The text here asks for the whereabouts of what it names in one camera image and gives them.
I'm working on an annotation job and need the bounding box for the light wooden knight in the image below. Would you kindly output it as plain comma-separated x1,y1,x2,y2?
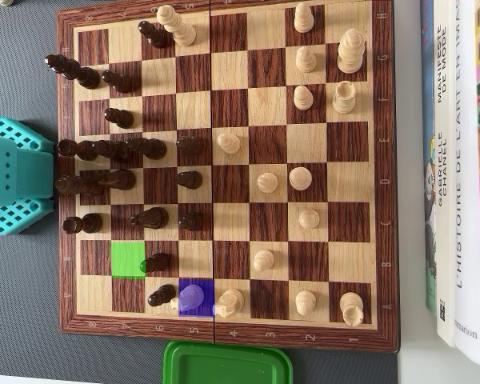
215,288,246,319
169,283,206,315

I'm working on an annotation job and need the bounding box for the light wooden pawn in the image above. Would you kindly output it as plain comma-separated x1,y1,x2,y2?
294,2,315,34
298,208,321,230
252,249,276,273
294,85,314,112
294,290,318,317
257,171,280,194
216,133,242,156
295,46,318,74

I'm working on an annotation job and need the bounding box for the dark wooden pawn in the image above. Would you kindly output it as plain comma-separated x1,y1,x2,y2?
148,283,177,309
138,19,174,50
176,170,203,190
103,106,135,130
177,211,203,232
176,135,203,157
138,252,171,274
101,69,134,94

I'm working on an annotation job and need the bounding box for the wooden chessboard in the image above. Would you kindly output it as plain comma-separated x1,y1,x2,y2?
55,0,401,354

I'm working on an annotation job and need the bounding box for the light wooden rook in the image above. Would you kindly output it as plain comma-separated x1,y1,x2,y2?
339,291,365,327
331,80,358,114

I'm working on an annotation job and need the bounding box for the dark wooden rook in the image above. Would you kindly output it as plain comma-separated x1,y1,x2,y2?
62,212,104,235
57,138,100,162

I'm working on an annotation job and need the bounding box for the light wooden queen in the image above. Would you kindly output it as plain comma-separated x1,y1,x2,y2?
156,4,198,47

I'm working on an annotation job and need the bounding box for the dark wooden queen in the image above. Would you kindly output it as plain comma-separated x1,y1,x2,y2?
54,174,105,197

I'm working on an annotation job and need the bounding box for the green plastic container lid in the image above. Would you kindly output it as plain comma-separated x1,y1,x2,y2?
162,339,294,384

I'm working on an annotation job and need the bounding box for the light wooden king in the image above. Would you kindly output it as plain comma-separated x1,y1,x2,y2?
336,28,367,74

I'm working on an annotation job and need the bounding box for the blue illustrated book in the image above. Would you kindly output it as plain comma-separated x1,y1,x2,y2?
419,0,441,315

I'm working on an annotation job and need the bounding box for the dark wooden king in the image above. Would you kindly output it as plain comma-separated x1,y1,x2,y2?
43,54,102,90

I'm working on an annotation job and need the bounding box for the white Gabrielle Chanel book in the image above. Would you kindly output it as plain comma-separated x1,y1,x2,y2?
430,0,461,348

